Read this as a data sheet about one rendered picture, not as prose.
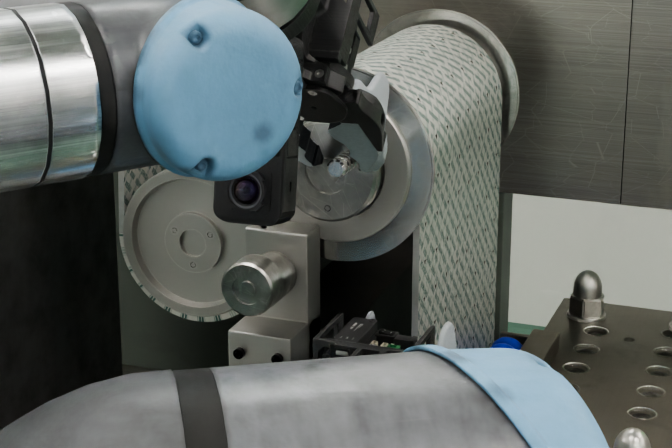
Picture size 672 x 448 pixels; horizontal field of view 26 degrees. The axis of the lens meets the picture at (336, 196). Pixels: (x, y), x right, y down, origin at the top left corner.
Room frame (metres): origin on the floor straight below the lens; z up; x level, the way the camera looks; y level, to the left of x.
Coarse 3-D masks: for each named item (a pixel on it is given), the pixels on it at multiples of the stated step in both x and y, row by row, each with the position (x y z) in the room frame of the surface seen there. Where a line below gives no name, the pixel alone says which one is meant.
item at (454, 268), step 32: (480, 192) 1.16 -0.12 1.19; (448, 224) 1.07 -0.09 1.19; (480, 224) 1.17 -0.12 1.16; (416, 256) 1.00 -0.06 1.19; (448, 256) 1.08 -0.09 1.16; (480, 256) 1.17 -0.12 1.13; (416, 288) 1.00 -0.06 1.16; (448, 288) 1.08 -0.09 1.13; (480, 288) 1.17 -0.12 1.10; (416, 320) 1.00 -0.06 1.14; (448, 320) 1.08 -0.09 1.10; (480, 320) 1.18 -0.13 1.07
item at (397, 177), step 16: (400, 144) 1.00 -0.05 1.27; (400, 160) 1.00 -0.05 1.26; (384, 176) 1.00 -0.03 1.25; (400, 176) 1.00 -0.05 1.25; (384, 192) 1.00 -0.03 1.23; (400, 192) 1.00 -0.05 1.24; (368, 208) 1.01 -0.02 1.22; (384, 208) 1.00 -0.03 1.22; (400, 208) 1.00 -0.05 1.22; (320, 224) 1.02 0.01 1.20; (336, 224) 1.02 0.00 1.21; (352, 224) 1.01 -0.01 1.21; (368, 224) 1.01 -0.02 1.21; (384, 224) 1.00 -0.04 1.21; (336, 240) 1.02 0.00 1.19; (352, 240) 1.01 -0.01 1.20
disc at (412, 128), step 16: (368, 80) 1.01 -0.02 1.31; (400, 96) 1.00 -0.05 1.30; (400, 112) 1.00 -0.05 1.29; (416, 112) 1.00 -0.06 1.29; (400, 128) 1.00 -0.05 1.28; (416, 128) 1.00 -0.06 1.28; (416, 144) 1.00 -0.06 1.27; (416, 160) 1.00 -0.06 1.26; (432, 160) 1.00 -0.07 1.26; (416, 176) 1.00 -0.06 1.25; (432, 176) 1.00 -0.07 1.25; (416, 192) 1.00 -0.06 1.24; (432, 192) 1.00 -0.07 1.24; (416, 208) 1.00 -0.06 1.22; (400, 224) 1.00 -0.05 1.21; (416, 224) 1.00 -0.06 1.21; (320, 240) 1.02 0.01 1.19; (368, 240) 1.01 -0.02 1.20; (384, 240) 1.01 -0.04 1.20; (400, 240) 1.00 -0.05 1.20; (320, 256) 1.03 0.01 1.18; (336, 256) 1.02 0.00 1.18; (352, 256) 1.02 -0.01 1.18; (368, 256) 1.01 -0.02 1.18
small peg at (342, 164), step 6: (348, 150) 0.99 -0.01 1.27; (336, 156) 0.98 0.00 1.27; (342, 156) 0.98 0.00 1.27; (348, 156) 0.98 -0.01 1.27; (330, 162) 0.97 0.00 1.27; (336, 162) 0.97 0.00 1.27; (342, 162) 0.97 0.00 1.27; (348, 162) 0.98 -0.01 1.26; (354, 162) 0.98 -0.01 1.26; (330, 168) 0.97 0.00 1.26; (336, 168) 0.97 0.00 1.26; (342, 168) 0.97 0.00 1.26; (348, 168) 0.97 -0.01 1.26; (330, 174) 0.97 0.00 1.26; (336, 174) 0.97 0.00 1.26; (342, 174) 0.97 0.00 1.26
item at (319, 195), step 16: (320, 128) 1.00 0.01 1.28; (320, 144) 1.00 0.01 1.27; (336, 144) 1.00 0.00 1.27; (304, 176) 1.01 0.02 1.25; (320, 176) 1.00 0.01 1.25; (352, 176) 0.99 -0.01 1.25; (368, 176) 0.99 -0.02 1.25; (304, 192) 1.01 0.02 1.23; (320, 192) 1.00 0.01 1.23; (336, 192) 1.00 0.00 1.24; (352, 192) 0.99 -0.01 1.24; (368, 192) 0.99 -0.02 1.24; (304, 208) 1.01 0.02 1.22; (320, 208) 1.00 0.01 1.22; (336, 208) 1.00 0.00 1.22; (352, 208) 0.99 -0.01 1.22
